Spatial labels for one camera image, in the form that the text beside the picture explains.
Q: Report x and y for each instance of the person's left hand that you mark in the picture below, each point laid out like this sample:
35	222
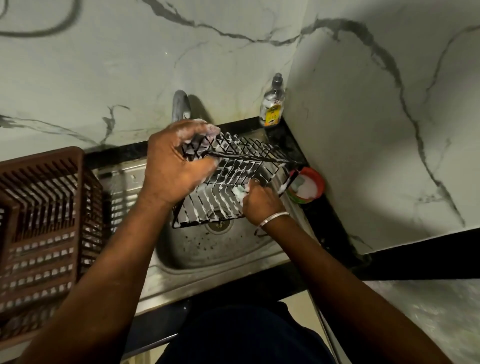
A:
172	168

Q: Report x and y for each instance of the person's right hand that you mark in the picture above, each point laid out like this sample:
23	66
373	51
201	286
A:
262	206

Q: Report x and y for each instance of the green scrub pad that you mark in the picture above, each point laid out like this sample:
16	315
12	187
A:
239	191

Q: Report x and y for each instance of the black wire rack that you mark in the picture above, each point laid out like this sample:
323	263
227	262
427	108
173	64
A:
232	176

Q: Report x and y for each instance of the person's left forearm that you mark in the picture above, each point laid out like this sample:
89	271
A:
90	288

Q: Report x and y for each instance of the person's right forearm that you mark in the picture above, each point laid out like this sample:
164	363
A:
348	300

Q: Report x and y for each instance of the person's dark clothing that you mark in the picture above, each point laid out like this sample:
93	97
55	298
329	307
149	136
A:
247	337

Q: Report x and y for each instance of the orange round container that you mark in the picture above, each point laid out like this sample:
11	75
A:
307	187

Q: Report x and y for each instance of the chrome faucet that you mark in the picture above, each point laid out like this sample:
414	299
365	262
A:
180	107

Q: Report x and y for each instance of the stainless steel sink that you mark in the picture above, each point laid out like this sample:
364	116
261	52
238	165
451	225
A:
210	247

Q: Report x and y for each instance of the clear dish soap bottle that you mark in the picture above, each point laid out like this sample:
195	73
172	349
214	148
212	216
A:
273	105

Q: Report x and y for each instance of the brown plastic dish basket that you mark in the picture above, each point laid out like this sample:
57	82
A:
37	232

